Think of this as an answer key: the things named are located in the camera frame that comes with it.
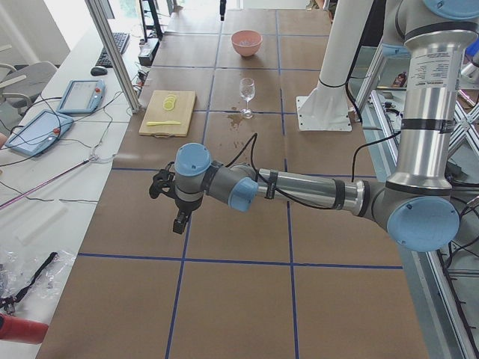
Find yellow lemon slices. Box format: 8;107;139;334
162;93;177;111

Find teach pendant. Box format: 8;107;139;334
5;110;73;156
57;79;106;116

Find black keyboard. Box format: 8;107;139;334
95;32;131;68

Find grey office chair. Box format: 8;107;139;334
1;61;57;114

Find far teach pendant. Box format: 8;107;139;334
57;79;106;116

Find clear plastic bag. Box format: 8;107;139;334
1;250;76;303

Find pink bowl with ice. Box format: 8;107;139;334
231;30;263;57

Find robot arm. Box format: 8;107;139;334
168;1;478;252

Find wooden cutting board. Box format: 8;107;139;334
138;90;196;137

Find near teach pendant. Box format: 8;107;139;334
5;110;73;156

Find black strap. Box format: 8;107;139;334
0;251;58;311

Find aluminium frame post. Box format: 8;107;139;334
85;0;141;114

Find yellow plastic knife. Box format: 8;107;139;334
146;120;182;126

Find black computer mouse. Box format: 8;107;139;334
90;66;108;76

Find clear wine glass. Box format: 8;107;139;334
239;78;256;119

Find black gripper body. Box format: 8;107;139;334
175;190;204;221

